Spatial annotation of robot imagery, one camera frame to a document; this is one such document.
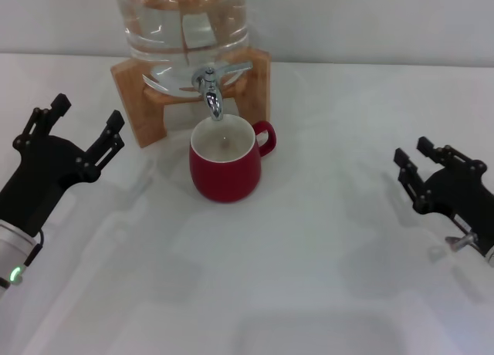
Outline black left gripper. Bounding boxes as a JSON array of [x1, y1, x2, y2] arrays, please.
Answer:
[[0, 93, 127, 235]]

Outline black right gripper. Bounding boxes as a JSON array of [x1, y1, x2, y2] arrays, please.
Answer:
[[393, 136, 494, 258]]

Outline red ceramic cup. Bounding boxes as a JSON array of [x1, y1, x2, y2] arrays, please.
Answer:
[[188, 114, 277, 204]]

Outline chrome faucet with lever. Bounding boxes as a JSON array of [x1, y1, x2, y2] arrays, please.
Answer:
[[191, 60, 254, 121]]

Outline glass water dispenser jar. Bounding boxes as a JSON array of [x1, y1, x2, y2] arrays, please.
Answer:
[[113, 0, 252, 100]]

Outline wooden dispenser stand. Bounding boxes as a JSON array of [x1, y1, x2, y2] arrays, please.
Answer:
[[110, 48, 272, 148]]

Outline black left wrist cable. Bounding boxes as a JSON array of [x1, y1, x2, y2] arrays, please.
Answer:
[[22, 229, 46, 271]]

